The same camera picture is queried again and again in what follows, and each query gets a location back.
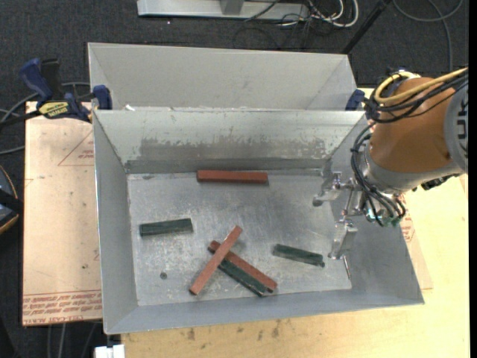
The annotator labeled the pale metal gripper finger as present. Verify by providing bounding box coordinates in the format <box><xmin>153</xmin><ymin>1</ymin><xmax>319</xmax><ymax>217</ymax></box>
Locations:
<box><xmin>327</xmin><ymin>219</ymin><xmax>360</xmax><ymax>260</ymax></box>
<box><xmin>312</xmin><ymin>165</ymin><xmax>355</xmax><ymax>207</ymax></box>

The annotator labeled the dark green flat block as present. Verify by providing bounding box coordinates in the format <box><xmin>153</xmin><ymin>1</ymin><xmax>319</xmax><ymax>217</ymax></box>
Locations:
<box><xmin>272</xmin><ymin>243</ymin><xmax>326</xmax><ymax>269</ymax></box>
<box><xmin>139</xmin><ymin>218</ymin><xmax>195</xmax><ymax>238</ymax></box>
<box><xmin>217</xmin><ymin>259</ymin><xmax>270</xmax><ymax>298</ymax></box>

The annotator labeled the grey metal bin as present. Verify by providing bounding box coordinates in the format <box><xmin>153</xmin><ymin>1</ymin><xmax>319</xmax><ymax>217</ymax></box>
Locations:
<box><xmin>87</xmin><ymin>42</ymin><xmax>426</xmax><ymax>336</ymax></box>

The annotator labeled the red-brown flat block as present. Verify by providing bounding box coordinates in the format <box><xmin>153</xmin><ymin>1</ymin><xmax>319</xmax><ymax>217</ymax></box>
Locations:
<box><xmin>189</xmin><ymin>225</ymin><xmax>244</xmax><ymax>296</ymax></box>
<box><xmin>207</xmin><ymin>239</ymin><xmax>279</xmax><ymax>292</ymax></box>
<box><xmin>196</xmin><ymin>169</ymin><xmax>270</xmax><ymax>186</ymax></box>

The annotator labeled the brown cardboard board red print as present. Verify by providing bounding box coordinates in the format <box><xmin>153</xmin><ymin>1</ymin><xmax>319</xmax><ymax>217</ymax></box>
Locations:
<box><xmin>22</xmin><ymin>101</ymin><xmax>435</xmax><ymax>327</ymax></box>

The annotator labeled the black cylinder on white bracket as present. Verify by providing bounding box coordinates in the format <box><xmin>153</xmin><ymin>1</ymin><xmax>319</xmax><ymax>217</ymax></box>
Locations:
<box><xmin>420</xmin><ymin>175</ymin><xmax>455</xmax><ymax>191</ymax></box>

